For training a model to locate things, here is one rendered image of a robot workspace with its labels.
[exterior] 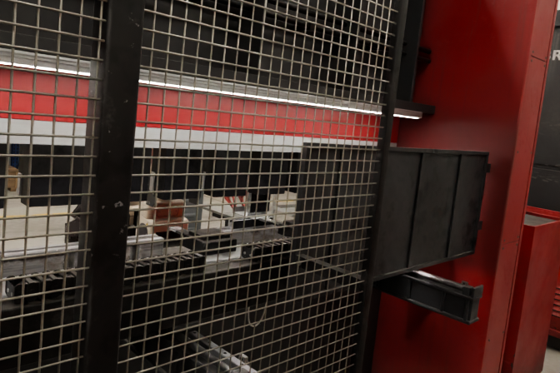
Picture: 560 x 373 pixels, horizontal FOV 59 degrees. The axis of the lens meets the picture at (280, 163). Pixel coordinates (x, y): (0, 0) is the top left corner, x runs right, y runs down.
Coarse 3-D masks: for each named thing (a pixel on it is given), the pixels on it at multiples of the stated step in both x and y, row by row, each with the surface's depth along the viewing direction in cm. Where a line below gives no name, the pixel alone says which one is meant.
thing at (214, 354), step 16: (160, 336) 121; (176, 336) 118; (192, 336) 120; (144, 352) 128; (160, 352) 123; (176, 352) 117; (192, 352) 114; (224, 352) 113; (160, 368) 123; (176, 368) 118; (192, 368) 113; (208, 368) 108; (224, 368) 105
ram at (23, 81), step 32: (0, 64) 120; (0, 96) 121; (160, 96) 151; (0, 128) 122; (64, 128) 133; (160, 128) 153; (192, 128) 161; (224, 128) 170; (256, 128) 180; (288, 128) 192; (320, 128) 204; (352, 128) 219
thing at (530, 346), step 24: (528, 216) 277; (552, 216) 276; (528, 240) 239; (552, 240) 260; (528, 264) 239; (552, 264) 266; (528, 288) 244; (552, 288) 272; (528, 312) 249; (528, 336) 255; (504, 360) 247; (528, 360) 260
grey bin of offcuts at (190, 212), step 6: (186, 204) 465; (192, 204) 470; (186, 210) 466; (192, 210) 471; (198, 210) 476; (186, 216) 466; (192, 216) 472; (198, 216) 477; (198, 222) 478; (192, 228) 473; (198, 228) 479
